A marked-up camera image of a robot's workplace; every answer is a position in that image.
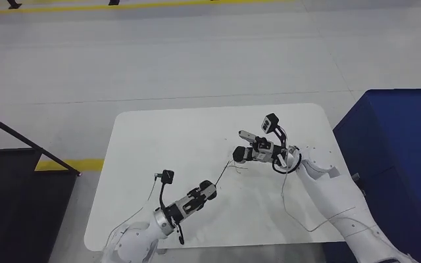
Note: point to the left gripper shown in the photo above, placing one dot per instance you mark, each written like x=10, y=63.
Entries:
x=179, y=208

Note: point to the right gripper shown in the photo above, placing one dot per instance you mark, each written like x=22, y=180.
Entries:
x=269, y=153

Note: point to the thin black zip tie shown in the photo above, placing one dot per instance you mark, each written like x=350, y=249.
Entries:
x=223, y=173

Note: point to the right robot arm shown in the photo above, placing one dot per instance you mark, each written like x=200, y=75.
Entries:
x=329, y=194

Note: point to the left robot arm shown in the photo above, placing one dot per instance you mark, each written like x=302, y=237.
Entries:
x=135, y=243

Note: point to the blue cabinet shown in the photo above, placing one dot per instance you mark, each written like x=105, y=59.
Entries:
x=394, y=148

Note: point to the black metal bar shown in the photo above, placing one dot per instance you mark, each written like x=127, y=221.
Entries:
x=39, y=149

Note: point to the black partition panel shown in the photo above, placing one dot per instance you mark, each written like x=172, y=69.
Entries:
x=29, y=210

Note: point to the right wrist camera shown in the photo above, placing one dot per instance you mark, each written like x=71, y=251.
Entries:
x=269, y=123

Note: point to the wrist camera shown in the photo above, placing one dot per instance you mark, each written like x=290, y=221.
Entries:
x=269, y=123
x=167, y=177

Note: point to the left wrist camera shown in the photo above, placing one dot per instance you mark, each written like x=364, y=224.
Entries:
x=167, y=177

